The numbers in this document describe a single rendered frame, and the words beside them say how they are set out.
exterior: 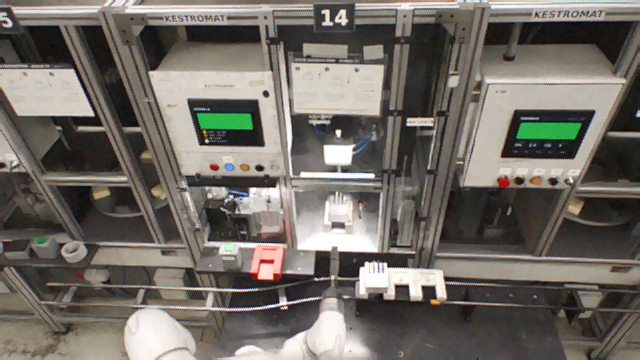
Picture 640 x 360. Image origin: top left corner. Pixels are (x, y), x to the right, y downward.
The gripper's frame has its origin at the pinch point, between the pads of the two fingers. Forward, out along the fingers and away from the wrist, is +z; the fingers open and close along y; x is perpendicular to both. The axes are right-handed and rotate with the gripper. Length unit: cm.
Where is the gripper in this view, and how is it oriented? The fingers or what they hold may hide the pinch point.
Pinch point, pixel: (334, 258)
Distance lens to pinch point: 180.3
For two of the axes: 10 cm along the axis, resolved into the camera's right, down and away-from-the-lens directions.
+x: -10.0, -0.2, 0.8
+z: 0.7, -6.8, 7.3
